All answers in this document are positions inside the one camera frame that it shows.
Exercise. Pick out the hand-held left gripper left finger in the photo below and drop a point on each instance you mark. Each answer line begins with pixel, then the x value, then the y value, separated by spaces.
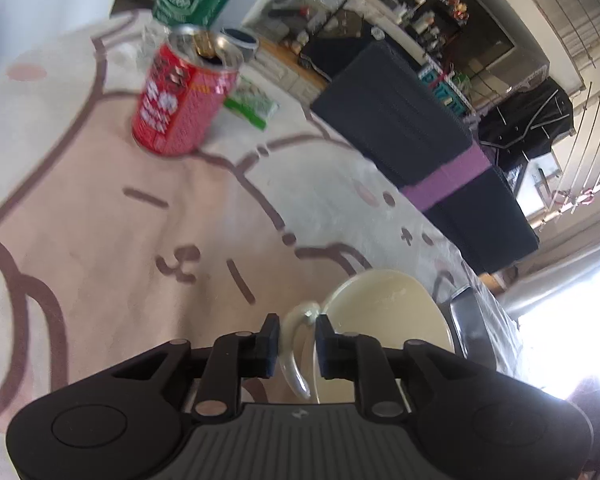
pixel 267 347

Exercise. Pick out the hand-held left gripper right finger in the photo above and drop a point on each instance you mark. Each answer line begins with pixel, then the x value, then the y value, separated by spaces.
pixel 325 347

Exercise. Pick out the square metal tray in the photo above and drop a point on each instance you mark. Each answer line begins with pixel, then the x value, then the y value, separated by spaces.
pixel 472 325

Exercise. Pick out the bear print tablecloth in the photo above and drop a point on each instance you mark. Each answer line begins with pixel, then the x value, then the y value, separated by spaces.
pixel 105 210

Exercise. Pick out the green snack packet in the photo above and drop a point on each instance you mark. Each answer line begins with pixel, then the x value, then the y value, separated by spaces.
pixel 252 102

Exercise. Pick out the red drink can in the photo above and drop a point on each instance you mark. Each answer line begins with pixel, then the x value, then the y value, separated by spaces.
pixel 180 100

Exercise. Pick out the cream kitchen cabinet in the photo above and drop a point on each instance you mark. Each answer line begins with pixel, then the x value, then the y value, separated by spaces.
pixel 285 72

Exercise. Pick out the black vest with white trim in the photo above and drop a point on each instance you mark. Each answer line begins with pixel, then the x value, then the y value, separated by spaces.
pixel 525 120

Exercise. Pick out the dark mirror panel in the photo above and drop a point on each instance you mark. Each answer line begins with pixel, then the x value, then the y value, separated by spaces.
pixel 485 45

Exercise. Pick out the staircase with metal railing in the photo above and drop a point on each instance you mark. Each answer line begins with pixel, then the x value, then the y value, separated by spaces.
pixel 550 25

